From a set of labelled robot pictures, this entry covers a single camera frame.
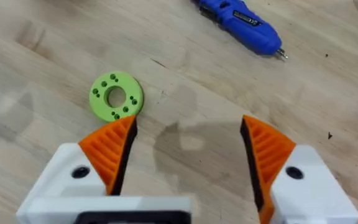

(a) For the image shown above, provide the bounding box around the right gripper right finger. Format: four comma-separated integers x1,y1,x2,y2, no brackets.
240,114,358,224

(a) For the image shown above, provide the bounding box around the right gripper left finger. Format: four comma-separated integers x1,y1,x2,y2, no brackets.
27,114,138,198

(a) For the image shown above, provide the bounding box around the blue electric screwdriver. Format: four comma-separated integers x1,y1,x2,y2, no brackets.
192,0,289,60

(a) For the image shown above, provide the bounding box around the green disc with holes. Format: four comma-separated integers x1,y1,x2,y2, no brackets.
88,71,144,123

